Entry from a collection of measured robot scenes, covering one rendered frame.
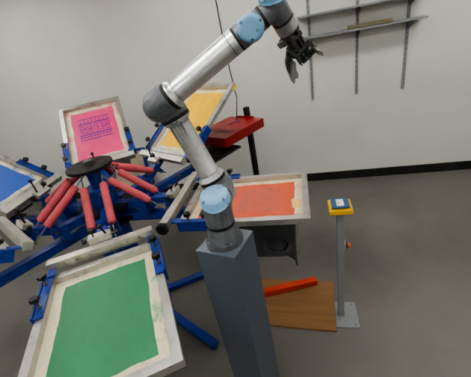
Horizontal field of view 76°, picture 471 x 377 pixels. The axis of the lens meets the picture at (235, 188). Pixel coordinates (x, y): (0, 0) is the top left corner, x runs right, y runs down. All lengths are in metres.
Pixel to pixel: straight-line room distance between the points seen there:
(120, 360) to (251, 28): 1.22
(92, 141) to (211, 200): 2.19
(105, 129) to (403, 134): 3.32
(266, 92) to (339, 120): 0.94
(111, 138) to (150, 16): 1.55
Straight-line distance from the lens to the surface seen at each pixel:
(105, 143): 3.10
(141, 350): 1.35
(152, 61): 4.05
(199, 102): 2.87
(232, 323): 1.50
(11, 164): 3.13
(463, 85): 4.17
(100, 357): 1.41
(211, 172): 1.22
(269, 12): 1.09
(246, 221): 1.73
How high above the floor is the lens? 1.96
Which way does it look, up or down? 28 degrees down
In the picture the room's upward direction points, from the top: 11 degrees counter-clockwise
